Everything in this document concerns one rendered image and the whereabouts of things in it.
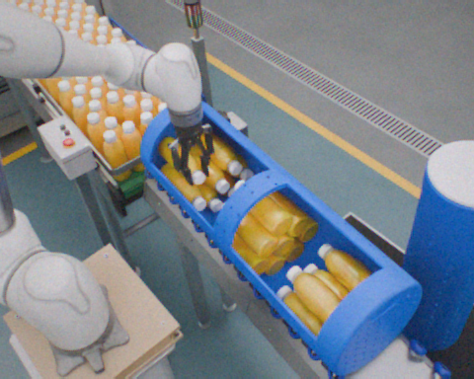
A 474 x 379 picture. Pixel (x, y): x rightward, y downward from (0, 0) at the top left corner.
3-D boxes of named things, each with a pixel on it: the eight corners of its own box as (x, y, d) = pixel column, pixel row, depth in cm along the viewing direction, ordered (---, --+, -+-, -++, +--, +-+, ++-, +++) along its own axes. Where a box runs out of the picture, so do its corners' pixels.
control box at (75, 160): (70, 181, 182) (60, 158, 174) (46, 149, 194) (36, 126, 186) (98, 167, 186) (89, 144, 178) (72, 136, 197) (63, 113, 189)
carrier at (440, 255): (472, 312, 232) (409, 279, 245) (540, 164, 167) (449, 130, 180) (443, 365, 218) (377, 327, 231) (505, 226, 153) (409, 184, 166)
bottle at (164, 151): (179, 142, 178) (210, 173, 168) (164, 158, 178) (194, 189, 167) (168, 131, 172) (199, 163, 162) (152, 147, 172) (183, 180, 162)
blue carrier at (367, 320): (332, 394, 134) (336, 340, 112) (150, 189, 184) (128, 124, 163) (415, 325, 143) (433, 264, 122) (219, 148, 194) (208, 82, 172)
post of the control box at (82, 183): (132, 314, 261) (68, 163, 188) (128, 308, 264) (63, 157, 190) (140, 309, 263) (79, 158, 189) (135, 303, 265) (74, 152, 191)
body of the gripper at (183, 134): (181, 132, 143) (186, 158, 150) (207, 117, 146) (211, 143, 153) (165, 117, 147) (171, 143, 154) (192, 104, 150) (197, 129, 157)
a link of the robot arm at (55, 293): (80, 364, 126) (48, 324, 109) (23, 327, 133) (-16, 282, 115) (124, 308, 134) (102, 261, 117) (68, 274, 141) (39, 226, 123)
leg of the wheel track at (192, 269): (202, 331, 252) (182, 249, 206) (196, 322, 256) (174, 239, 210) (213, 324, 255) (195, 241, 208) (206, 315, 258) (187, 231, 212)
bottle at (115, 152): (121, 165, 200) (109, 127, 187) (135, 172, 197) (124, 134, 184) (109, 177, 196) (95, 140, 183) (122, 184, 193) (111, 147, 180)
